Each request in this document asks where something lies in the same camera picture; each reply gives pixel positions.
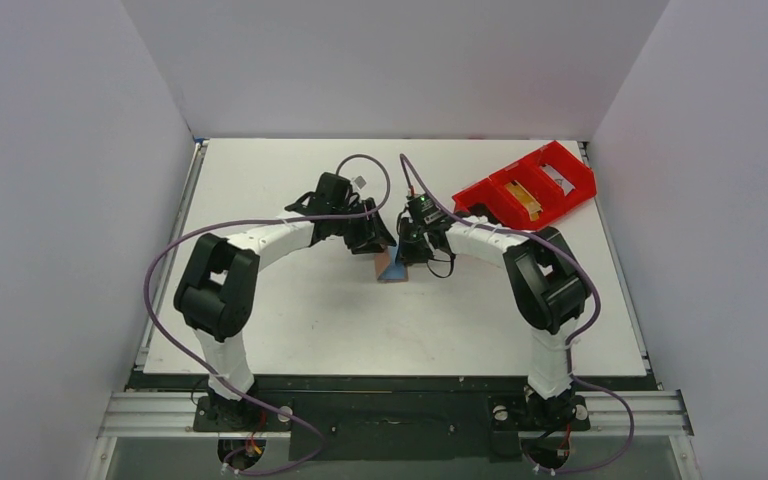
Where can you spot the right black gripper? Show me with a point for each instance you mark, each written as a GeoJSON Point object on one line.
{"type": "Point", "coordinates": [412, 244]}

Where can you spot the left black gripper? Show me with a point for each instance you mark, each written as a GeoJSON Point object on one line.
{"type": "Point", "coordinates": [371, 238]}

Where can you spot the brown leather card holder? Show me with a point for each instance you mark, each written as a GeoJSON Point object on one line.
{"type": "Point", "coordinates": [388, 269]}

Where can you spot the white patterned card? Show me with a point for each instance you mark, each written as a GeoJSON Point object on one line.
{"type": "Point", "coordinates": [558, 178]}

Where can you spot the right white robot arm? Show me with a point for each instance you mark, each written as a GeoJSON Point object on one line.
{"type": "Point", "coordinates": [548, 290]}

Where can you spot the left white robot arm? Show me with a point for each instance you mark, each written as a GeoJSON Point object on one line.
{"type": "Point", "coordinates": [217, 289]}

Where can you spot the yellow card in bin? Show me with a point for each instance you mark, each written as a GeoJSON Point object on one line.
{"type": "Point", "coordinates": [528, 202]}

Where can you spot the red three-compartment bin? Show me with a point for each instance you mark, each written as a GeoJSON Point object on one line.
{"type": "Point", "coordinates": [488, 197]}

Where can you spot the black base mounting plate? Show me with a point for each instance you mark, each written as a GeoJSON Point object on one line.
{"type": "Point", "coordinates": [344, 418]}

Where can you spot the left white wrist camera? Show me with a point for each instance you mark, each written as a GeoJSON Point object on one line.
{"type": "Point", "coordinates": [359, 182]}

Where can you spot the aluminium frame rail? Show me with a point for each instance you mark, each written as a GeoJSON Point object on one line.
{"type": "Point", "coordinates": [172, 415]}

